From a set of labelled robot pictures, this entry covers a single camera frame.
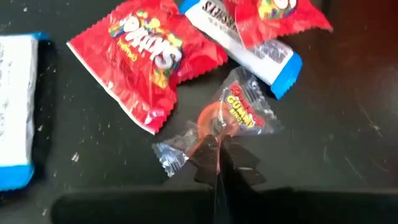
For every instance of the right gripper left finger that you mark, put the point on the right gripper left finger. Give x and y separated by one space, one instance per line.
140 208

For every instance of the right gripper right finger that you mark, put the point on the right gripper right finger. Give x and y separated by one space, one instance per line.
311 208

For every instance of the clear red gummy pack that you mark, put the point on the clear red gummy pack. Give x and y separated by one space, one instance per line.
230 112

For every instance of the red Skittles candy pack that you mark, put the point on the red Skittles candy pack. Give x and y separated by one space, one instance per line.
273 15
146 62

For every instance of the black table mat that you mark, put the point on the black table mat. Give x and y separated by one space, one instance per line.
342 124

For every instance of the white blue Hershey's bar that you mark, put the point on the white blue Hershey's bar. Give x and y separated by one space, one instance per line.
267 62
15 109

